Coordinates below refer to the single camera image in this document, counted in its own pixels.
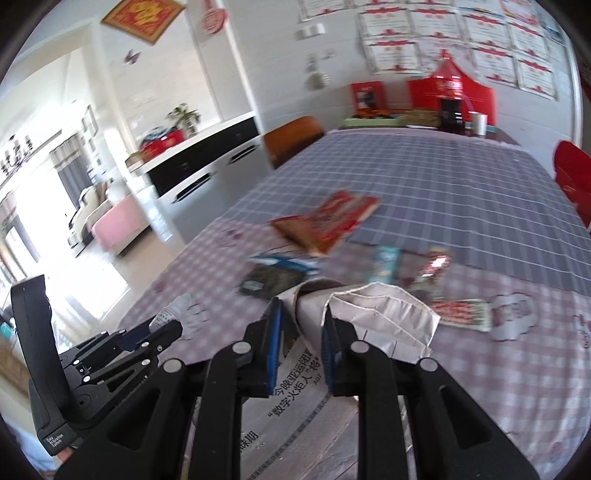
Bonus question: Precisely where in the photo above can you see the white black sideboard cabinet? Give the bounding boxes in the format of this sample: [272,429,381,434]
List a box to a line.
[129,111,266,245]

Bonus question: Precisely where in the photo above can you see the newspaper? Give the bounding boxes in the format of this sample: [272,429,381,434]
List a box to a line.
[238,279,441,480]

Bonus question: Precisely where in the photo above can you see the brown wooden chair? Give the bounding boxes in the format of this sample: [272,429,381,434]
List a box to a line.
[264,116,325,169]

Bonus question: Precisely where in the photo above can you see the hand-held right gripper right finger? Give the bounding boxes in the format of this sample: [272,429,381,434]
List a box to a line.
[322,316,541,480]

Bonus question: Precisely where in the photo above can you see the red round tin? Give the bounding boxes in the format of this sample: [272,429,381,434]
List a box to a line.
[141,129,185,160]

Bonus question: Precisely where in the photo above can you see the pink checkered cartoon tablecloth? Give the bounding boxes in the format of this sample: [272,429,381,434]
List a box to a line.
[117,217,591,480]

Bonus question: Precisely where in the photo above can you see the green potted plant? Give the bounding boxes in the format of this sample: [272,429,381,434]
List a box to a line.
[167,105,201,134]

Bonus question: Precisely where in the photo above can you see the green tray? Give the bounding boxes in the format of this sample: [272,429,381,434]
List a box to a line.
[344,108,409,127]

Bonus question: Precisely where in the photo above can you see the red silver wrapper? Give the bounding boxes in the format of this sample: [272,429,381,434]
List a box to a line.
[411,249,453,301]

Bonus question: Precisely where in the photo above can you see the dark green packet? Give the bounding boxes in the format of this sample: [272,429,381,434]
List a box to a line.
[236,268,305,298]

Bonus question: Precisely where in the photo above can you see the pink blanket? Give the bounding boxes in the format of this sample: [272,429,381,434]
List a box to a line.
[92,196,151,254]

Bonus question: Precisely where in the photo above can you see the small teal green packet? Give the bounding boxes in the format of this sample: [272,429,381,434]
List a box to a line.
[367,246,400,284]

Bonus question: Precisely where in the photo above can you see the large red snack packet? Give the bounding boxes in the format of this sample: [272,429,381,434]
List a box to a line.
[270,216,334,257]

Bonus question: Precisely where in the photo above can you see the red plastic chair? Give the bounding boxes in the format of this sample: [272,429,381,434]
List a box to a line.
[554,141,591,229]

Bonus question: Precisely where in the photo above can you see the grey striped curtain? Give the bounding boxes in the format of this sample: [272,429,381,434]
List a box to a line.
[51,136,88,208]

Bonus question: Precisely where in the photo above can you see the cola bottle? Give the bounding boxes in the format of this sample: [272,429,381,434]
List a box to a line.
[434,52,465,132]

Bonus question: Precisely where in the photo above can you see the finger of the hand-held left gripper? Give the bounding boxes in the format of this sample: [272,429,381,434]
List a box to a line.
[83,351,162,393]
[62,319,183,370]

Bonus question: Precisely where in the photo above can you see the red snack packets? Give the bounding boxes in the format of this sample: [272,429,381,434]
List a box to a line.
[314,190,382,243]

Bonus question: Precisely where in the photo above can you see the group of wall certificates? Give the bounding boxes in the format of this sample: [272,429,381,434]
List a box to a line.
[295,0,566,100]

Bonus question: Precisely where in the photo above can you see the beige sofa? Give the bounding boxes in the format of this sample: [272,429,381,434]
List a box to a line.
[69,185,153,257]

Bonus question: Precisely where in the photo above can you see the red green wrapper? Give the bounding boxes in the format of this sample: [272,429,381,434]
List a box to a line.
[434,299,492,333]

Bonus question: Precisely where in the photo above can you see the grey checkered tablecloth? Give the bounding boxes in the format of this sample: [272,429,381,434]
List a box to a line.
[217,127,591,301]

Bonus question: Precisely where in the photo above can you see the red gift box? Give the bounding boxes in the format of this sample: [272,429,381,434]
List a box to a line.
[350,82,385,116]

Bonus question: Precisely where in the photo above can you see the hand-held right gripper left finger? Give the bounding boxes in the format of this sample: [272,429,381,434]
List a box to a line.
[58,298,283,480]

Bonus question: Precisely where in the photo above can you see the black chandelier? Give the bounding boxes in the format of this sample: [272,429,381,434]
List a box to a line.
[0,136,34,175]

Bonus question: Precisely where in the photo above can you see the red round hanging ornament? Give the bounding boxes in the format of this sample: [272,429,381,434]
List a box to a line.
[201,0,229,34]

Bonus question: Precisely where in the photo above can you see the red diamond framed picture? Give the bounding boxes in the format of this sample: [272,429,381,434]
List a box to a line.
[100,0,185,44]

